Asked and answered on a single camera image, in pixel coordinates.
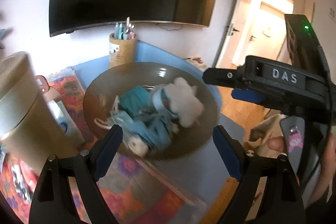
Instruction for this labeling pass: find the beige thermos bottle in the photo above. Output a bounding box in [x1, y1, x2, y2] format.
[1, 52, 77, 174]

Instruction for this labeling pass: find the person's right hand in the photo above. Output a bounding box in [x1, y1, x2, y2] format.
[267, 133, 336, 206]

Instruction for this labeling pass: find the brown glass bowl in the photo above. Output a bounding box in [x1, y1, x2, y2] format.
[83, 63, 216, 159]

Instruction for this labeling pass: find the floral orange tablecloth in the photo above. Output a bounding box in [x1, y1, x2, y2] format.
[1, 75, 198, 223]

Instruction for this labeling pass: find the blue tissue pack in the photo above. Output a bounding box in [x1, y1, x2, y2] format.
[47, 100, 85, 148]

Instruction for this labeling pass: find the white fluffy plush toy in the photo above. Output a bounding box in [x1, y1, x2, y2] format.
[163, 77, 205, 128]

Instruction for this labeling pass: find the dark teal cloth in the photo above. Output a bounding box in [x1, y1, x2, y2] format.
[133, 113, 173, 151]

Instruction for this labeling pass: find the cork pen holder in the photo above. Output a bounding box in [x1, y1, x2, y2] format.
[109, 17, 138, 68]

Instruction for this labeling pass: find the teal drawstring pouch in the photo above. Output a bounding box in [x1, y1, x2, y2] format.
[118, 86, 150, 118]

